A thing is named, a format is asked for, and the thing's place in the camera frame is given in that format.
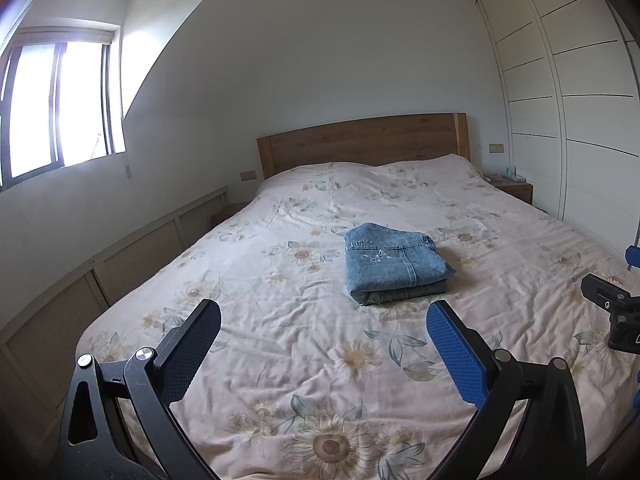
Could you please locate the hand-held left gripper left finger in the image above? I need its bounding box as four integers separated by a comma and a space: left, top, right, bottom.
57, 298, 222, 480

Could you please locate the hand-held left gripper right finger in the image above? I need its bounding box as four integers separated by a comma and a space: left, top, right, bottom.
426, 300, 587, 480

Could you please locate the bed with floral sheet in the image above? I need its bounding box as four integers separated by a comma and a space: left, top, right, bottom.
75, 154, 640, 480

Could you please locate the window with dark frame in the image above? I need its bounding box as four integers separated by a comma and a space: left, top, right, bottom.
0, 24, 127, 192

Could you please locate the wooden headboard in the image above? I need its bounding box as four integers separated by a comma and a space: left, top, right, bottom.
256, 113, 472, 181

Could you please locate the white built-in wardrobe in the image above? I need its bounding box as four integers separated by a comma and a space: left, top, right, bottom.
474, 0, 640, 261

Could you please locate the wooden nightstand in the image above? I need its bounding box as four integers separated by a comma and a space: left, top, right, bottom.
484, 172, 534, 205

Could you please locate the blue denim jacket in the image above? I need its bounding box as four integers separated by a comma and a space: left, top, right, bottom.
345, 222, 457, 307

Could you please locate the white louvred radiator cover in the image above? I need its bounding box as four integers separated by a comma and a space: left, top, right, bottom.
0, 186, 230, 411

